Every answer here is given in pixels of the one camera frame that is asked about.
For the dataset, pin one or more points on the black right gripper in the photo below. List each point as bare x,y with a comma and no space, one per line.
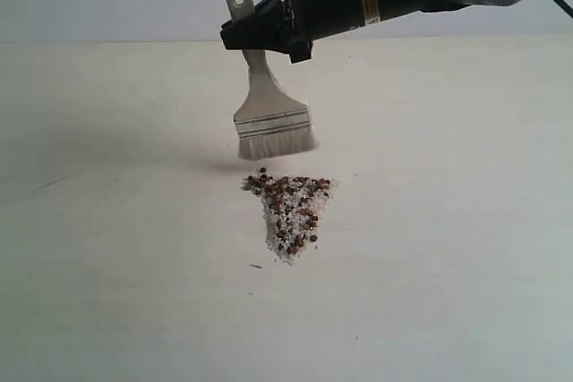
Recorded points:
289,26

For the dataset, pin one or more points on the wooden handle paint brush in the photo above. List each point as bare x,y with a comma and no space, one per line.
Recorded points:
269,123

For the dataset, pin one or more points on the brown beans and white grains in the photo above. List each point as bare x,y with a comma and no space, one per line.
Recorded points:
292,209

